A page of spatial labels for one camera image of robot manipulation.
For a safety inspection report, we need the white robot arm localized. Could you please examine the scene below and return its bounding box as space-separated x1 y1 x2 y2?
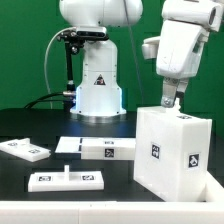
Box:
59 0 224 118

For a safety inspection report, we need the white camera cable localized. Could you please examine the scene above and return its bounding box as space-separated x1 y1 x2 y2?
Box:
44 27 76 110

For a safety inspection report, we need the white door with knob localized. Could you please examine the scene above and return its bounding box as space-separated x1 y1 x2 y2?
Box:
28 165 104 192

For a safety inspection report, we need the black camera on stand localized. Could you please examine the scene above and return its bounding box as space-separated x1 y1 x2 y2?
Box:
57 26 109 41

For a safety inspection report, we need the black cable bundle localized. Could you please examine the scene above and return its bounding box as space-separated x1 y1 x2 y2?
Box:
23 92 68 110

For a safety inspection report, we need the white right border wall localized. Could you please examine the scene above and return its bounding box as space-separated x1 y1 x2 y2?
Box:
206 172 224 202

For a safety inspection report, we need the small white cabinet door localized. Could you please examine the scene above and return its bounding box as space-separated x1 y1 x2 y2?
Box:
0 138 51 162

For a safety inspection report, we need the white front border wall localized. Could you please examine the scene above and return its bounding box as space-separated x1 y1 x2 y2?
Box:
0 202 224 224

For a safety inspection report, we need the white border wall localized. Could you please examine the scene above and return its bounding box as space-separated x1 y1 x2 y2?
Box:
0 202 224 224
206 172 224 202

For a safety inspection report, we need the black camera stand pole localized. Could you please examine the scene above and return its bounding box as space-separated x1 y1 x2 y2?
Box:
64 42 76 112

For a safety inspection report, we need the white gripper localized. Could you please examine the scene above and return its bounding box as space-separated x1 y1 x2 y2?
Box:
142 20 208 108

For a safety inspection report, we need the white cabinet body box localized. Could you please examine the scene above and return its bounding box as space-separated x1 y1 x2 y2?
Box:
134 106 212 202

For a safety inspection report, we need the white cabinet top tray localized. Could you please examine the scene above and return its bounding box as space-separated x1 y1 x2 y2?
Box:
55 136 136 160

